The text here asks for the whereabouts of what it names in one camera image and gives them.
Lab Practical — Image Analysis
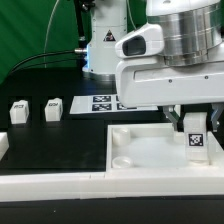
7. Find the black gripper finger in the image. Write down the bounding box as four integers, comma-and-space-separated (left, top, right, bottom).
163, 105, 184, 132
208, 103, 224, 132

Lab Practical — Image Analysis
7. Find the white square tabletop tray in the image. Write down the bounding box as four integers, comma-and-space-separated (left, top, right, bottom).
106, 123, 224, 172

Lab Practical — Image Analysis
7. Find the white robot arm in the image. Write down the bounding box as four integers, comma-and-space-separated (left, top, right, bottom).
81, 0, 224, 131

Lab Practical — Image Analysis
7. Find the white AprilTag base sheet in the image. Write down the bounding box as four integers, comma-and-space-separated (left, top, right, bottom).
70, 94, 158, 115

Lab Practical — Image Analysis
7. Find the white U-shaped obstacle fence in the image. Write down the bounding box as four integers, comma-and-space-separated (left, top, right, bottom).
0, 131, 224, 203

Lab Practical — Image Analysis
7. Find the black cable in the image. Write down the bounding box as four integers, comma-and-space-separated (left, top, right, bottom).
7, 49, 88, 77

